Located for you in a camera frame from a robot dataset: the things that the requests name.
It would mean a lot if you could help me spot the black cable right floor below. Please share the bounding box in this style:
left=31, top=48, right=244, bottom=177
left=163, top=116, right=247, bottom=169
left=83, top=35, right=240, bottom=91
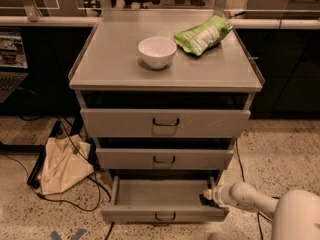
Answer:
left=234, top=138, right=281, bottom=240

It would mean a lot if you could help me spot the cream cloth tote bag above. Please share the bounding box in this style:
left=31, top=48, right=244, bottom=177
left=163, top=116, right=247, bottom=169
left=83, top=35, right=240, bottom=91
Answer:
left=40, top=135, right=94, bottom=195

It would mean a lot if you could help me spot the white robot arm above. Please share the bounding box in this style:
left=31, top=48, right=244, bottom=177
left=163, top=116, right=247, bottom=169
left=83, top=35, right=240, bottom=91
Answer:
left=203, top=182, right=320, bottom=240

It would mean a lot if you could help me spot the grey drawer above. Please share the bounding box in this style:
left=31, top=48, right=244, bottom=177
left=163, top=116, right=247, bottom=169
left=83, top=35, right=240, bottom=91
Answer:
left=96, top=148, right=233, bottom=170
left=81, top=109, right=250, bottom=138
left=101, top=176, right=228, bottom=223

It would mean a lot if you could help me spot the white ceramic bowl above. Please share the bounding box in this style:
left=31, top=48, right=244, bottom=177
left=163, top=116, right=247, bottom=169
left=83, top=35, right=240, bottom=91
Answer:
left=138, top=37, right=177, bottom=69

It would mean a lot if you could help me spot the green snack bag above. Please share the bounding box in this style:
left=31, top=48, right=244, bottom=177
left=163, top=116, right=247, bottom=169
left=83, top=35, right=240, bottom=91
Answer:
left=174, top=16, right=233, bottom=57

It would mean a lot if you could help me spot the grey middle drawer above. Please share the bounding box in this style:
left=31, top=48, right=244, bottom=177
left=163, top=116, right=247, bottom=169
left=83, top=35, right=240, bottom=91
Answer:
left=96, top=148, right=233, bottom=170

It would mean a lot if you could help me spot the white horizontal rail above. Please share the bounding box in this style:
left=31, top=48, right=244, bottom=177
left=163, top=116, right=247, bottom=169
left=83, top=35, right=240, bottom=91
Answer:
left=0, top=16, right=320, bottom=30

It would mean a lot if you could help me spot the black laptop computer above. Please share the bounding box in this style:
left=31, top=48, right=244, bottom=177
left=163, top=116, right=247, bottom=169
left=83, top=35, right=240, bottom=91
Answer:
left=0, top=27, right=29, bottom=103

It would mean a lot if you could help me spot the grey top drawer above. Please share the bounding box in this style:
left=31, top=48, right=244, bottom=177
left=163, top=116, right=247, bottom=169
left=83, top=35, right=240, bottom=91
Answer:
left=81, top=109, right=250, bottom=138

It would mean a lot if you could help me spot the grey bottom drawer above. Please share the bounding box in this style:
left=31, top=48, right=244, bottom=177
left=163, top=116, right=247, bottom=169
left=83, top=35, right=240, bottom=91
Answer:
left=101, top=176, right=228, bottom=223

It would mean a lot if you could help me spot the black table leg base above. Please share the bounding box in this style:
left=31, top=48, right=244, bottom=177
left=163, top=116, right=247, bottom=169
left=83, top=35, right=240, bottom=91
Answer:
left=0, top=118, right=61, bottom=189

